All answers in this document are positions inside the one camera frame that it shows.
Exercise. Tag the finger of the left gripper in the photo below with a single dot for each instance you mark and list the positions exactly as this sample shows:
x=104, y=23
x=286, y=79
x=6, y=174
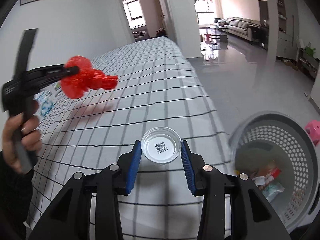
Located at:
x=42, y=77

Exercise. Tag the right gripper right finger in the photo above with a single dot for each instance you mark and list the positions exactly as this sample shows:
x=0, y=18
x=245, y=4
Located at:
x=233, y=207

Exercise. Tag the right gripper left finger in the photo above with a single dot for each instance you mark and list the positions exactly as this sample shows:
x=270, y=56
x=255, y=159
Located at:
x=67, y=216

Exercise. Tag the light blue wipes packet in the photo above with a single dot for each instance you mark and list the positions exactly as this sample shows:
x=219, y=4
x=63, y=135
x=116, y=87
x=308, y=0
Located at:
x=272, y=190

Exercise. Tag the red plastic bag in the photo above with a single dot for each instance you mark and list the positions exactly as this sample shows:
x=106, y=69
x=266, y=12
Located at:
x=87, y=78

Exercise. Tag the red toothpaste box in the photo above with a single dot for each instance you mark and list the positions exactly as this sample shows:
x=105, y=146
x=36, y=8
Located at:
x=265, y=175

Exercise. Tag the clear plastic lid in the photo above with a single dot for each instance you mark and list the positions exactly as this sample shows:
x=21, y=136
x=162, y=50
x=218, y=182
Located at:
x=161, y=145

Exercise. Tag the person's left hand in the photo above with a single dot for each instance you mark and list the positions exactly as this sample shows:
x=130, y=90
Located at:
x=31, y=139

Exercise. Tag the blue white tissue pack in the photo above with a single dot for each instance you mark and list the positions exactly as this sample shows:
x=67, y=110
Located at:
x=47, y=98

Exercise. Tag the grey perforated laundry basket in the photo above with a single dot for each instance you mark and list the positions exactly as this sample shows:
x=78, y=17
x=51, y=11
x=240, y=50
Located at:
x=274, y=138

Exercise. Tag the pink plastic stool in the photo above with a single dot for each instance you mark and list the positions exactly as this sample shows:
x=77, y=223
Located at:
x=313, y=130

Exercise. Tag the checkered white tablecloth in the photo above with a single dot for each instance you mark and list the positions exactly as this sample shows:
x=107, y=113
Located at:
x=157, y=87

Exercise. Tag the green tote bag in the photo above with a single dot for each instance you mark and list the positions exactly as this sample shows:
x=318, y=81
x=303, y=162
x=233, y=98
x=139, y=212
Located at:
x=309, y=50

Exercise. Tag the red small stool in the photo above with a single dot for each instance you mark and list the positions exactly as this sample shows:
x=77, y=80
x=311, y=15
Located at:
x=208, y=38

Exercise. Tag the glass coffee table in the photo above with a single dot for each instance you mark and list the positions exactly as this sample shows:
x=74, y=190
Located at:
x=222, y=29

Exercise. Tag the beige sofa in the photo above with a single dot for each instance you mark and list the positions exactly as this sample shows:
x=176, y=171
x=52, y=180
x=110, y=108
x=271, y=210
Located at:
x=242, y=27

